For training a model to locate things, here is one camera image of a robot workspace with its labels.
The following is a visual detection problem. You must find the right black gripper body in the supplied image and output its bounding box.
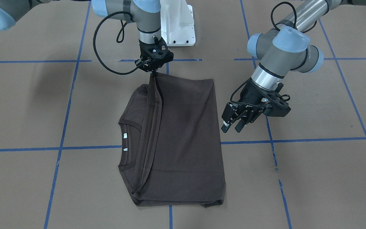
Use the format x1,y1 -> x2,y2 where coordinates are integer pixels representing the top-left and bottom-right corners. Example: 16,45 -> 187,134
139,40 -> 166,72

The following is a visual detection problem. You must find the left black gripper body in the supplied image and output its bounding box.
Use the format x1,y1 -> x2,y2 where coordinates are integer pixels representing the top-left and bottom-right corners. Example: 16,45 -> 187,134
231,79 -> 270,123

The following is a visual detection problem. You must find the dark brown t-shirt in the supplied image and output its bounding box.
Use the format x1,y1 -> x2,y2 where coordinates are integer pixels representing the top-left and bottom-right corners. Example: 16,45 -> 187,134
118,73 -> 226,208

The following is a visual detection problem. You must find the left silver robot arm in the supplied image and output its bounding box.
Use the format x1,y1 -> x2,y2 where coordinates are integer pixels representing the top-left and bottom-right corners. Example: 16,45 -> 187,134
221,0 -> 366,133

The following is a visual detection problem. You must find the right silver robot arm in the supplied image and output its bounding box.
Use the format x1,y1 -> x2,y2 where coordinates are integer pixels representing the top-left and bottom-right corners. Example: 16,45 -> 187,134
0,0 -> 174,72

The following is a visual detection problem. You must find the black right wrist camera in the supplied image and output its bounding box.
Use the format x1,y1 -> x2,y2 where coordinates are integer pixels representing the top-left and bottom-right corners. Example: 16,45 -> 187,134
149,45 -> 174,67

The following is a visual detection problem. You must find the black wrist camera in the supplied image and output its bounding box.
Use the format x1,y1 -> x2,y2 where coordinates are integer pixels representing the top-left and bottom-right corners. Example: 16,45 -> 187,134
263,82 -> 291,117
149,45 -> 174,67

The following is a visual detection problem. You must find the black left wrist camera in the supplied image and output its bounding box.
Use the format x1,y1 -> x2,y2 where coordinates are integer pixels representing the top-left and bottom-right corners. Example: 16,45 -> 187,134
263,82 -> 291,117

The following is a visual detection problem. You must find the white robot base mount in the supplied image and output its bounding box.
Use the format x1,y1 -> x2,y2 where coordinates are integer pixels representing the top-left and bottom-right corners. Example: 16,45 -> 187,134
160,0 -> 196,47

